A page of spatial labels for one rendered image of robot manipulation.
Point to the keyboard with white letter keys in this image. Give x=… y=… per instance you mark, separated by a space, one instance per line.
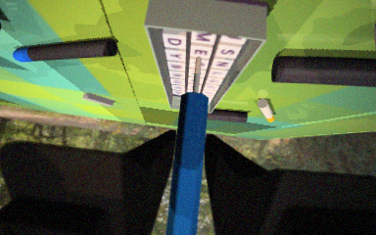
x=226 y=34

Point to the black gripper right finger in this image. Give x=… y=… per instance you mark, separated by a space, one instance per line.
x=247 y=199

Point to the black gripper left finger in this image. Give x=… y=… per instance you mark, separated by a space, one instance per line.
x=129 y=186

